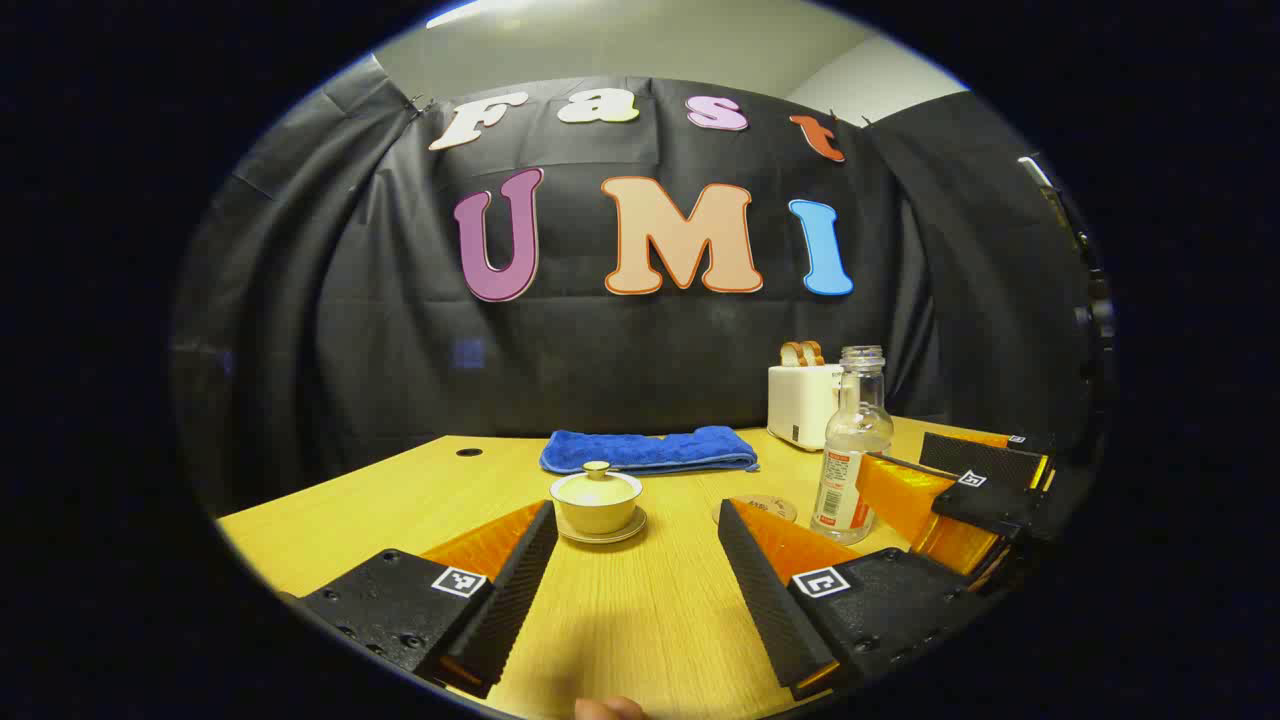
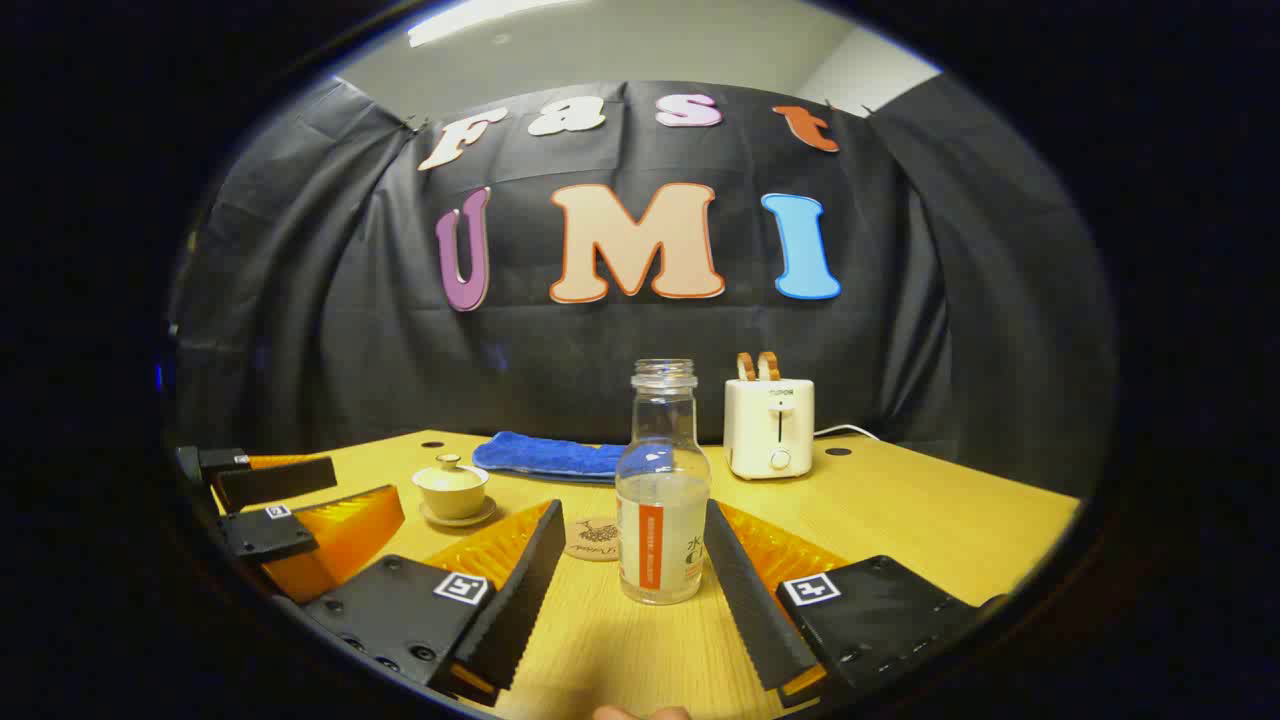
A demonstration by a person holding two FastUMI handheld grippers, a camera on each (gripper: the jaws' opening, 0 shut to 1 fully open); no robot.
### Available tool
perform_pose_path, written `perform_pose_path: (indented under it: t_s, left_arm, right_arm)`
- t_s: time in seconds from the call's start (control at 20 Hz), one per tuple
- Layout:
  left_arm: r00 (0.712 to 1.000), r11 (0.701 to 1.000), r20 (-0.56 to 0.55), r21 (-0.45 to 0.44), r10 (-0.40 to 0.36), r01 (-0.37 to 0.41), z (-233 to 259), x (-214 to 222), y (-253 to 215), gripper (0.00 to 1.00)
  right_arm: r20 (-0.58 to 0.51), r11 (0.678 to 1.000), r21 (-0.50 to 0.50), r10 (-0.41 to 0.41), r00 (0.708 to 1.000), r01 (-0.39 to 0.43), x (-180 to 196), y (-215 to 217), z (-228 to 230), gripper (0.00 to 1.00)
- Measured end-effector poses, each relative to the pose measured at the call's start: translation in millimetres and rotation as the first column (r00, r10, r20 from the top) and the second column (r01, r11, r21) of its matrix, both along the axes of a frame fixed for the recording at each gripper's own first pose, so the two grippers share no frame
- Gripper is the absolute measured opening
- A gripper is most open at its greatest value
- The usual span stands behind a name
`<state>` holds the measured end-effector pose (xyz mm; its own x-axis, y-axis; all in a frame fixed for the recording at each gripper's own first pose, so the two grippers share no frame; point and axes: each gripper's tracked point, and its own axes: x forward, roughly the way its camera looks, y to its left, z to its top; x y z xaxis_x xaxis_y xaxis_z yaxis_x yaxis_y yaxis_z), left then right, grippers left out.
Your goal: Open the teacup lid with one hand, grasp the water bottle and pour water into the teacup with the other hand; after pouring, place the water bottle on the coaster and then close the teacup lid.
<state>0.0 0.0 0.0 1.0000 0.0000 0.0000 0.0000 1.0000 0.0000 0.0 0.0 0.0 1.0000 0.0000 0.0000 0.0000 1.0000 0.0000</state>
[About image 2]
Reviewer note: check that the round cork coaster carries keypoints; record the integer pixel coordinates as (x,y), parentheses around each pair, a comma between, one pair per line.
(592,540)

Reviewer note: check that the beige saucer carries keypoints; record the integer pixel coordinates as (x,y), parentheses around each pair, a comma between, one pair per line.
(478,518)

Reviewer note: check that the black backdrop cloth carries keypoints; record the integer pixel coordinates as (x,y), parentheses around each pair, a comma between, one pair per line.
(330,330)

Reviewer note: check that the white toaster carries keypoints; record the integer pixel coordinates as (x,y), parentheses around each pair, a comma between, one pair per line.
(768,430)

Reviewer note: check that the toast slice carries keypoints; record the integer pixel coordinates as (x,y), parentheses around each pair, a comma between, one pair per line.
(746,367)
(768,366)

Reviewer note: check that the clear glass water bottle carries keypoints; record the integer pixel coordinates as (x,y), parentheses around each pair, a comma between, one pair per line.
(662,480)

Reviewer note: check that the beige teacup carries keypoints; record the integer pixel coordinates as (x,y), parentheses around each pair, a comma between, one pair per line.
(452,503)

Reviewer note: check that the blue towel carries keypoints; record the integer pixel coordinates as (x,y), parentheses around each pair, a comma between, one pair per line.
(545,455)

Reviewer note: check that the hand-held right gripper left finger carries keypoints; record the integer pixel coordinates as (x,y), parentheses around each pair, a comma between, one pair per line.
(520,600)

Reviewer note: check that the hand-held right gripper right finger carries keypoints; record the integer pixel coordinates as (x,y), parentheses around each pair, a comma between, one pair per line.
(750,600)

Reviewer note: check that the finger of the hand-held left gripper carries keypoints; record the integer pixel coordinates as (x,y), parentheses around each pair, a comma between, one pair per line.
(275,482)
(270,535)

